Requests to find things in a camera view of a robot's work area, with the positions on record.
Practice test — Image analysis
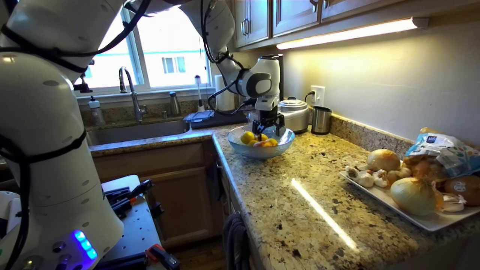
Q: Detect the large yellow onion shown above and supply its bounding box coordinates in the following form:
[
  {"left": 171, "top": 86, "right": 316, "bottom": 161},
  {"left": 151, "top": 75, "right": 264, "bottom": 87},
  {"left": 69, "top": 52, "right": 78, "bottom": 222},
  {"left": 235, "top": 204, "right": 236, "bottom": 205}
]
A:
[{"left": 390, "top": 177, "right": 438, "bottom": 216}]

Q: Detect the camera on mount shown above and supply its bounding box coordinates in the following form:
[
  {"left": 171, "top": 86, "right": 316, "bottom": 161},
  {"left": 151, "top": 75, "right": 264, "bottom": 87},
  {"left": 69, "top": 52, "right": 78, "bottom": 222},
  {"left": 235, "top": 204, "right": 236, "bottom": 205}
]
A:
[{"left": 73, "top": 59, "right": 95, "bottom": 94}]

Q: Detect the upper cabinet door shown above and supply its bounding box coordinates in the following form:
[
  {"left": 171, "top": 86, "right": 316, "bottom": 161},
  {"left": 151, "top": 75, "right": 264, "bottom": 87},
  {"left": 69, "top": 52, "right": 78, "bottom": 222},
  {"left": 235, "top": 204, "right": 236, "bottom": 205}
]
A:
[
  {"left": 233, "top": 0, "right": 270, "bottom": 48},
  {"left": 272, "top": 0, "right": 322, "bottom": 38}
]

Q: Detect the small yellow onion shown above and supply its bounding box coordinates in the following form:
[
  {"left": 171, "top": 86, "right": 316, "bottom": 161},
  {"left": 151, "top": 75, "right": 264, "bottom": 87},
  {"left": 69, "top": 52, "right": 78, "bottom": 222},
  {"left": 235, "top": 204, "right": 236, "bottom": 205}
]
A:
[{"left": 366, "top": 149, "right": 401, "bottom": 173}]

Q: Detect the grey hanging towel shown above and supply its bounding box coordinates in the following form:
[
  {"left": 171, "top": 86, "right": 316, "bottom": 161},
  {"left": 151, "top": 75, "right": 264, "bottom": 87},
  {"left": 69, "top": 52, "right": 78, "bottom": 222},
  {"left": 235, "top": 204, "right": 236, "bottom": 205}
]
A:
[{"left": 222, "top": 213, "right": 251, "bottom": 270}]

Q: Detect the wooden cabinet door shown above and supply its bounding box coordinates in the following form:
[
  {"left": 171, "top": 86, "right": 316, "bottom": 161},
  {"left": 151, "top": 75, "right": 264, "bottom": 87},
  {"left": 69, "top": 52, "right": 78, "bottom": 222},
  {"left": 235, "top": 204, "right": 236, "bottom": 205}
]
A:
[{"left": 147, "top": 166, "right": 222, "bottom": 249}]

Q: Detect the steel tap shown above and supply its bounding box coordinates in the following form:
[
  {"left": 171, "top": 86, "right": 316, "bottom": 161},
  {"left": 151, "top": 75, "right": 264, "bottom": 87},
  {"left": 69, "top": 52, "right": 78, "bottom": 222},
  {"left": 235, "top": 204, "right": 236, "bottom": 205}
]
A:
[{"left": 118, "top": 66, "right": 148, "bottom": 122}]

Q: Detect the plastic bag of shallots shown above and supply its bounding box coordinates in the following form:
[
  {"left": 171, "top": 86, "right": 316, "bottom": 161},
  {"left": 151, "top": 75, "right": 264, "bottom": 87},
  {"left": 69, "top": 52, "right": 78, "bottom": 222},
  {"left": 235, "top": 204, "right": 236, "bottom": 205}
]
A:
[{"left": 403, "top": 127, "right": 480, "bottom": 180}]

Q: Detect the black drying mat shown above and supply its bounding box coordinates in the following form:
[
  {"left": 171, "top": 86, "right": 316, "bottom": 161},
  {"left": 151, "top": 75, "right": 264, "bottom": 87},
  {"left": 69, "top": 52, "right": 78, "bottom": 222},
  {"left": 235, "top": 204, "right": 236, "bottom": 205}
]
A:
[{"left": 190, "top": 110, "right": 249, "bottom": 130}]

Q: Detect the upper cabinet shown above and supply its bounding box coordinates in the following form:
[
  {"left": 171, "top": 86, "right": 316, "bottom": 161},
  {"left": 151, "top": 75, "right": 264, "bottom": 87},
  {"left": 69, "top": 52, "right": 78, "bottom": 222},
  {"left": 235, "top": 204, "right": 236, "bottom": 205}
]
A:
[{"left": 231, "top": 0, "right": 480, "bottom": 52}]

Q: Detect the window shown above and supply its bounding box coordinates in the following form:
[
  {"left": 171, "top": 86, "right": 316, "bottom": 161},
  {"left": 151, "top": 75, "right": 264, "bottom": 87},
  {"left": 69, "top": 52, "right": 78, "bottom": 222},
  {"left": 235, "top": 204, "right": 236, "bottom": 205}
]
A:
[{"left": 74, "top": 5, "right": 215, "bottom": 95}]

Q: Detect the wooden drawer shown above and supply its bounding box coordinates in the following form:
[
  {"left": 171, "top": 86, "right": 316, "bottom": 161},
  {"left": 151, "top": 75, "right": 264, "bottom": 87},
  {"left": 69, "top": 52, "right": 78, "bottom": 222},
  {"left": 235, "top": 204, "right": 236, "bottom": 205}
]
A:
[{"left": 92, "top": 142, "right": 207, "bottom": 184}]

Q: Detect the steel bottle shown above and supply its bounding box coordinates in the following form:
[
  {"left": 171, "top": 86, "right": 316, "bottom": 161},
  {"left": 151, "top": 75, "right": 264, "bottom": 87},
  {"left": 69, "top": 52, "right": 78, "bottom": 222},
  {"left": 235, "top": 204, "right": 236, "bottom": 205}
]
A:
[{"left": 169, "top": 91, "right": 181, "bottom": 116}]

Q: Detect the loose shallot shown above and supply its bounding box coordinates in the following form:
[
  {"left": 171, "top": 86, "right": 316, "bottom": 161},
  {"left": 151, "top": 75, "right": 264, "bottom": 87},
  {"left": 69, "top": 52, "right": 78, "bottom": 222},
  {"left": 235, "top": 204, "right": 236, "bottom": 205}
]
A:
[{"left": 387, "top": 167, "right": 413, "bottom": 185}]

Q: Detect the silver rice cooker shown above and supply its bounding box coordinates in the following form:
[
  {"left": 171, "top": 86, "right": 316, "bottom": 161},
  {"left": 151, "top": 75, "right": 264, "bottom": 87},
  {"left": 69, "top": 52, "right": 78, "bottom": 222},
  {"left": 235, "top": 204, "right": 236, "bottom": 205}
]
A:
[{"left": 277, "top": 97, "right": 311, "bottom": 135}]

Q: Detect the steel sink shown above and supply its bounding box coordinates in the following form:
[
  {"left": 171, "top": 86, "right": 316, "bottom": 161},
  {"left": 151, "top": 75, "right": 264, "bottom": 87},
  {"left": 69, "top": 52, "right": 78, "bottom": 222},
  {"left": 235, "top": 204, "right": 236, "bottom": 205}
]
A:
[{"left": 86, "top": 119, "right": 192, "bottom": 147}]

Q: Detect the dish brush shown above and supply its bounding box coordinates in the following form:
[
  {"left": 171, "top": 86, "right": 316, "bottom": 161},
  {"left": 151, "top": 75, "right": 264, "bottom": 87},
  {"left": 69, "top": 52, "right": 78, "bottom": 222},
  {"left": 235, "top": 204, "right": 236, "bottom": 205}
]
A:
[{"left": 194, "top": 75, "right": 206, "bottom": 113}]

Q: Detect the soap dispenser bottle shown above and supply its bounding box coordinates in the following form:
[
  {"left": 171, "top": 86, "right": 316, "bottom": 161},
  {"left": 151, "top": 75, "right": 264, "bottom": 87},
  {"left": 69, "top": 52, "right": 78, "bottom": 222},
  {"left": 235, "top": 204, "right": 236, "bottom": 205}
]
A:
[{"left": 88, "top": 96, "right": 107, "bottom": 127}]

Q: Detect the paper towel roll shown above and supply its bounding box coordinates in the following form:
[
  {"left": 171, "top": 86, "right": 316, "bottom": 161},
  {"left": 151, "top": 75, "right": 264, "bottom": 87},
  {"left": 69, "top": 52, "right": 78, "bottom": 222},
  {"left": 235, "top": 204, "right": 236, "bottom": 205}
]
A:
[{"left": 214, "top": 75, "right": 236, "bottom": 112}]

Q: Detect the dark hanging towel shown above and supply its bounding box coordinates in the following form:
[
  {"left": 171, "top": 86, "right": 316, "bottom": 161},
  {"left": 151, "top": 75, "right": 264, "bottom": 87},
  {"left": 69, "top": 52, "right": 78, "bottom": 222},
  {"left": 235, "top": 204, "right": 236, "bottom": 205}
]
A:
[{"left": 208, "top": 160, "right": 224, "bottom": 202}]

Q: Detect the blue cloth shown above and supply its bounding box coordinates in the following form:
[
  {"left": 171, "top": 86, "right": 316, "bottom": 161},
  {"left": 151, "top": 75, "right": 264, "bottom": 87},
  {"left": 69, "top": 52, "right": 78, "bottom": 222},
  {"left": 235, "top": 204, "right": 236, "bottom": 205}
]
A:
[{"left": 183, "top": 110, "right": 215, "bottom": 123}]

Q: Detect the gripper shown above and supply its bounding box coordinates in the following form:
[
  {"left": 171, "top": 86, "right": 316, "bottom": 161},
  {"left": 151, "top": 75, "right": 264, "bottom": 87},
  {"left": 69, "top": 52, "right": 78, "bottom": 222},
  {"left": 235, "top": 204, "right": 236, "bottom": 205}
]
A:
[{"left": 249, "top": 111, "right": 285, "bottom": 141}]

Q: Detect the glass bowl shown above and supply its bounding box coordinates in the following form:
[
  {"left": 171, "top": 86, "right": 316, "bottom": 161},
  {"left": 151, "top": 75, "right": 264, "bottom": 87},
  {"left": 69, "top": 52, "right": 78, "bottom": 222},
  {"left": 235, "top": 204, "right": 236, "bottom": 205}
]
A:
[{"left": 227, "top": 125, "right": 296, "bottom": 159}]

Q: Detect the black and orange clamp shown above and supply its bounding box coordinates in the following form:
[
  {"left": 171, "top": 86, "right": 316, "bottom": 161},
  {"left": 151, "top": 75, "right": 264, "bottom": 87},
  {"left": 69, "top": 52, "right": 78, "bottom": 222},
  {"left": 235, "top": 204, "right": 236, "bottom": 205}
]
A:
[
  {"left": 144, "top": 243, "right": 181, "bottom": 270},
  {"left": 105, "top": 178, "right": 155, "bottom": 220}
]

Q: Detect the white wall socket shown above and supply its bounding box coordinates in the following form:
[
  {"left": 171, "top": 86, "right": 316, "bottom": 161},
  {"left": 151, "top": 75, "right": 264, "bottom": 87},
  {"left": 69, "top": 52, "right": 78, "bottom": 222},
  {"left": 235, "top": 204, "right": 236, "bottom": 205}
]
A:
[{"left": 310, "top": 85, "right": 326, "bottom": 107}]

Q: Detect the under-cabinet light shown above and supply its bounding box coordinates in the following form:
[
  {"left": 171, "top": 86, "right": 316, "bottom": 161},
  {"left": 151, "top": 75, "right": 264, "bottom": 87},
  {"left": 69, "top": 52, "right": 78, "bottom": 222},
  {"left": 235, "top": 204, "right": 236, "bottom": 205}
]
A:
[{"left": 276, "top": 17, "right": 429, "bottom": 51}]

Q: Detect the white rectangular plate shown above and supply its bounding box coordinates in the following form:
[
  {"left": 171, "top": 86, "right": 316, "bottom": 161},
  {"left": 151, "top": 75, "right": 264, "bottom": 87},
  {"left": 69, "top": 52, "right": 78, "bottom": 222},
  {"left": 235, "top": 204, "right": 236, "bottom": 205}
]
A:
[{"left": 339, "top": 164, "right": 480, "bottom": 232}]

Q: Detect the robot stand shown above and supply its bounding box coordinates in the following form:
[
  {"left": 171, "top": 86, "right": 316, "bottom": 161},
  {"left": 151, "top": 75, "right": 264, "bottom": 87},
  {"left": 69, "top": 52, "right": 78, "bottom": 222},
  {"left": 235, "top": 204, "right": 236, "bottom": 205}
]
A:
[{"left": 96, "top": 174, "right": 181, "bottom": 270}]

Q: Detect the garlic bulb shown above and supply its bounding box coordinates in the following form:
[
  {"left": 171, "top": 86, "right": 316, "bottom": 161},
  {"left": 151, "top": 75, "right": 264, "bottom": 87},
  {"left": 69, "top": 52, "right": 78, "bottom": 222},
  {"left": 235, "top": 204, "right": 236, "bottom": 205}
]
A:
[
  {"left": 345, "top": 166, "right": 375, "bottom": 188},
  {"left": 440, "top": 193, "right": 467, "bottom": 213},
  {"left": 373, "top": 169, "right": 390, "bottom": 188}
]

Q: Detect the steel cup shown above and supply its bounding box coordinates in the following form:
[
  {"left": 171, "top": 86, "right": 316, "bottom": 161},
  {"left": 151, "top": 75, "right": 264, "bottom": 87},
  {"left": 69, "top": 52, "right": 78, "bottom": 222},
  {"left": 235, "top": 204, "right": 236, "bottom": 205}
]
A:
[{"left": 311, "top": 106, "right": 333, "bottom": 135}]

